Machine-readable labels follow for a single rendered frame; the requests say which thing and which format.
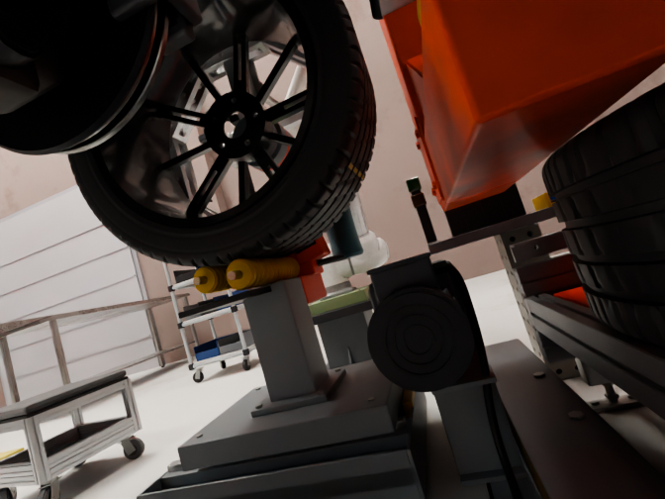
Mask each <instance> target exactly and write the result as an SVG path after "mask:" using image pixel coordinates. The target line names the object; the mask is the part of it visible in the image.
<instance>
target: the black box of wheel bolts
mask: <svg viewBox="0 0 665 499"><path fill-rule="evenodd" d="M444 214H445V217H446V220H447V223H448V226H449V229H450V232H451V234H452V237H456V236H459V235H463V234H466V233H469V232H472V231H475V230H479V229H482V228H485V227H488V226H492V225H495V224H498V223H501V222H504V221H508V220H510V219H513V218H516V217H519V216H523V215H525V214H526V211H525V208H524V206H523V201H522V198H521V196H520V194H519V191H518V188H517V185H516V184H513V185H512V186H511V187H510V188H508V189H507V190H506V191H505V192H503V193H500V194H497V195H494V196H490V197H487V198H484V199H481V200H478V201H475V202H472V203H469V204H466V205H463V206H460V207H457V208H454V209H451V210H448V211H444Z"/></svg>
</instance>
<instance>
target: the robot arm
mask: <svg viewBox="0 0 665 499"><path fill-rule="evenodd" d="M306 84H307V68H306V67H303V66H301V65H297V67H296V70H295V73H294V76H293V78H292V81H291V84H290V87H289V89H288V92H287V95H286V98H285V100H286V99H288V98H290V97H292V96H294V95H296V94H298V93H300V92H302V91H304V90H305V87H306ZM299 128H300V125H298V126H295V127H293V128H291V129H288V130H287V131H288V132H289V133H290V134H291V135H292V136H293V137H294V138H296V136H297V133H298V130H299ZM355 195H356V196H355V198H354V200H353V201H351V202H349V203H350V206H349V207H350V210H351V214H352V218H353V221H354V225H355V228H356V232H357V234H358V237H359V239H360V242H361V245H362V247H363V250H364V252H363V254H361V255H358V256H355V257H352V258H351V259H346V260H342V261H338V262H333V263H330V264H326V265H323V269H324V272H323V273H321V275H322V278H323V282H324V285H325V287H326V291H327V296H326V297H324V298H322V299H319V300H320V301H324V300H327V299H330V298H334V297H336V296H339V295H342V294H346V293H349V292H352V291H353V290H355V289H356V286H353V287H352V286H351V283H350V281H349V277H351V276H352V275H356V274H360V273H364V272H366V271H367V270H370V269H373V268H376V267H379V266H381V265H382V264H383V263H385V262H386V261H387V259H388V258H389V249H388V246H387V244H386V242H384V240H382V239H381V238H376V236H375V234H374V233H373V232H371V231H369V230H368V227H367V224H366V220H365V216H364V212H363V208H362V204H361V200H360V197H359V192H357V193H355Z"/></svg>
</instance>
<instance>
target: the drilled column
mask: <svg viewBox="0 0 665 499"><path fill-rule="evenodd" d="M540 236H542V233H541V230H540V227H539V225H538V223H536V224H532V225H529V226H526V227H522V228H519V229H516V230H513V231H509V232H506V233H503V234H499V235H496V236H494V238H495V241H496V244H497V247H498V250H499V253H500V256H501V259H502V261H503V264H504V267H505V270H506V273H507V276H508V278H509V281H510V283H511V286H512V289H513V292H514V295H515V298H516V301H517V304H518V306H519V309H520V312H521V315H522V320H523V323H524V326H525V328H526V331H527V334H528V337H529V340H530V343H531V346H532V349H533V351H534V354H535V355H536V356H537V357H539V358H540V359H541V360H542V361H543V362H544V363H545V364H546V365H547V366H548V367H549V368H550V369H551V370H552V371H553V372H554V373H555V374H556V375H557V376H559V377H560V378H561V379H562V380H565V379H570V378H575V377H580V376H581V374H580V372H579V369H578V366H577V363H576V360H575V358H572V359H568V360H563V361H558V362H553V363H548V362H547V360H545V359H544V358H543V356H542V353H541V350H540V347H539V342H538V341H537V338H536V336H535V333H534V330H533V326H532V324H531V321H530V318H529V316H528V311H527V309H526V307H525V304H524V301H523V298H522V295H521V292H520V289H519V286H518V281H517V280H516V278H515V275H514V272H513V268H515V267H519V266H523V265H526V264H530V263H533V262H537V261H541V260H544V259H548V258H550V255H549V253H547V254H544V255H540V256H537V257H533V258H530V259H526V260H523V261H519V262H515V260H514V257H513V255H512V252H511V249H510V245H513V244H516V243H520V242H523V241H526V240H530V239H533V238H537V237H540Z"/></svg>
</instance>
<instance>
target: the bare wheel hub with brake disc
mask: <svg viewBox="0 0 665 499"><path fill-rule="evenodd" d="M168 25H169V7H168V1H167V0H158V1H157V2H156V11H155V20H154V27H153V32H152V37H151V41H150V45H149V48H148V52H147V55H146V58H145V61H144V63H143V66H142V70H141V72H140V74H139V76H138V79H137V81H136V82H135V84H134V86H133V88H132V90H131V91H130V93H129V95H128V96H127V98H126V99H125V101H124V102H123V104H122V105H121V106H120V108H119V109H118V110H117V112H116V113H115V114H114V115H113V116H112V117H111V118H110V120H109V121H108V122H107V123H106V124H105V125H104V126H103V127H102V128H100V129H99V130H98V131H97V132H96V133H94V134H93V135H92V136H90V137H89V138H88V139H86V140H85V141H83V142H81V143H80V144H78V145H76V146H74V147H72V148H70V149H67V150H63V151H60V152H56V153H54V154H71V153H77V152H81V151H85V150H89V149H92V148H94V147H96V146H98V145H100V144H102V143H104V142H105V141H107V140H108V139H110V138H111V137H113V136H114V135H115V134H116V133H118V132H119V131H120V130H121V129H122V128H123V127H124V126H125V125H126V124H127V123H128V122H129V121H130V119H131V118H132V117H133V116H134V114H135V113H136V112H137V111H138V109H139V108H140V107H141V105H142V104H143V102H144V100H145V98H146V97H147V95H148V93H149V91H150V89H151V87H152V85H153V83H154V81H155V79H156V78H157V75H158V72H159V70H160V67H161V63H162V60H163V56H164V52H165V48H166V42H167V36H168Z"/></svg>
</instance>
